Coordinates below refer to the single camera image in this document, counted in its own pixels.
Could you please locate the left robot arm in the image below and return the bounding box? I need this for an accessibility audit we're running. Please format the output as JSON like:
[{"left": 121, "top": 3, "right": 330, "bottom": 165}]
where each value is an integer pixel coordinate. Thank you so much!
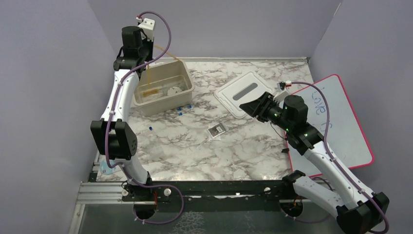
[{"left": 90, "top": 26, "right": 154, "bottom": 200}]

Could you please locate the blue item in bag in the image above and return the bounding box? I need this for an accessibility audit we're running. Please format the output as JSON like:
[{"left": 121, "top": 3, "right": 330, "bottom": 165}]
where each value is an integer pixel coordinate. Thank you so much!
[{"left": 99, "top": 161, "right": 117, "bottom": 175}]

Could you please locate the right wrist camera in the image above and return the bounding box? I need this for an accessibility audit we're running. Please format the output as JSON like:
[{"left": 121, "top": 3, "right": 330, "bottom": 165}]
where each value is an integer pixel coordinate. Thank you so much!
[{"left": 273, "top": 80, "right": 292, "bottom": 104}]

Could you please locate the beige plastic bin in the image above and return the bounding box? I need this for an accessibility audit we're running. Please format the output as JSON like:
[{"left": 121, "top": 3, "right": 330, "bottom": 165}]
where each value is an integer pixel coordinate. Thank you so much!
[{"left": 132, "top": 60, "right": 195, "bottom": 116}]

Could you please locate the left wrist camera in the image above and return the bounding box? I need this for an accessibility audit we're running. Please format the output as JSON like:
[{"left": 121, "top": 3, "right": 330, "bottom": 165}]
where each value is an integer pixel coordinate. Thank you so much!
[{"left": 136, "top": 16, "right": 155, "bottom": 42}]

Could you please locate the white plastic lid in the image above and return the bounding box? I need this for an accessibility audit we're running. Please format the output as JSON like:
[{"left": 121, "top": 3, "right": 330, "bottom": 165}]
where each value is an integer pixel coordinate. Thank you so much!
[{"left": 214, "top": 71, "right": 276, "bottom": 118}]

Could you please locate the yellow rubber tube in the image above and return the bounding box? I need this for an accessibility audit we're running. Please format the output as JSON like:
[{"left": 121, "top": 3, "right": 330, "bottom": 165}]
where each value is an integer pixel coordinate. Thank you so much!
[{"left": 142, "top": 44, "right": 181, "bottom": 98}]

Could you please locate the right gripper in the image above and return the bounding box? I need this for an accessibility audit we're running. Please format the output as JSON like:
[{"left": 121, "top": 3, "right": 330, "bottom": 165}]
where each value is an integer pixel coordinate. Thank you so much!
[{"left": 240, "top": 91, "right": 293, "bottom": 132}]

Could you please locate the pink framed whiteboard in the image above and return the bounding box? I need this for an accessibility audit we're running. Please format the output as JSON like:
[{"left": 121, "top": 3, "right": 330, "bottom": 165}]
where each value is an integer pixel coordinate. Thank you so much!
[{"left": 294, "top": 74, "right": 375, "bottom": 169}]

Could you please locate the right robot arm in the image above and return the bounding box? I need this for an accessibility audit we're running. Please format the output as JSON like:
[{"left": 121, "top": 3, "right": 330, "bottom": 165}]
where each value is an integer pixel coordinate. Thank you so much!
[{"left": 240, "top": 92, "right": 390, "bottom": 234}]

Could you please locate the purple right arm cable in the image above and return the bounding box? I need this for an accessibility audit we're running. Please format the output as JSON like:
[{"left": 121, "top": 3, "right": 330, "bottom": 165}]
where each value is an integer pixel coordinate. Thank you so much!
[{"left": 279, "top": 81, "right": 391, "bottom": 234}]

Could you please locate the black base frame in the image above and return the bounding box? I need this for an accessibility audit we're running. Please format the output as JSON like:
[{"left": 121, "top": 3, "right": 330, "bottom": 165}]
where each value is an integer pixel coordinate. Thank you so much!
[{"left": 121, "top": 180, "right": 298, "bottom": 213}]

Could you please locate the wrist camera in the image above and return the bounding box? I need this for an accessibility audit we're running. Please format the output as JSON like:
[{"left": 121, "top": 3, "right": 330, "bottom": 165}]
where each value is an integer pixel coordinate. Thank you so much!
[
  {"left": 136, "top": 16, "right": 155, "bottom": 42},
  {"left": 273, "top": 80, "right": 292, "bottom": 104}
]

